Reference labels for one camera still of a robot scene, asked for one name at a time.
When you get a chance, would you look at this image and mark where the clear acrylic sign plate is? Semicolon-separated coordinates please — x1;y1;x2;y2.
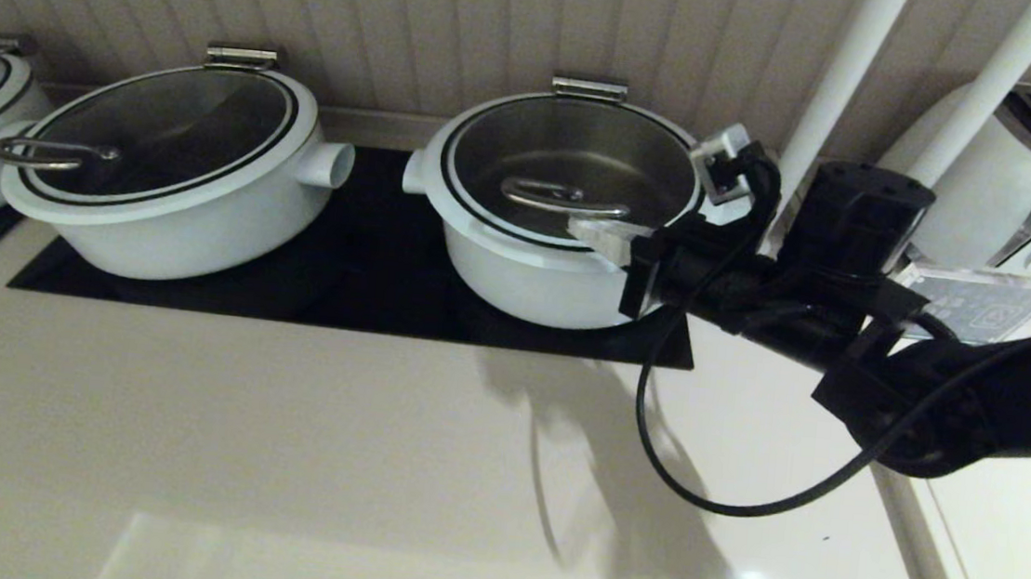
884;262;1031;352

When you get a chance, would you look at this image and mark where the white toaster with chrome lever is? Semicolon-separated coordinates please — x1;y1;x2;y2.
866;70;1031;308

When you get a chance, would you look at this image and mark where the white round pole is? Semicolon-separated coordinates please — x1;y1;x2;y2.
905;0;1031;195
761;0;915;268

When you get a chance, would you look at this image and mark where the black glass cooktop panel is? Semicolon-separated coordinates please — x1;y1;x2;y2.
5;116;711;371

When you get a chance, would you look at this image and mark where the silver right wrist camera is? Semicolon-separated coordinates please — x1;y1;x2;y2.
686;121;760;208

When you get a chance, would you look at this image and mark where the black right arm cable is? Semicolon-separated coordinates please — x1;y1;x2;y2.
626;148;1031;544

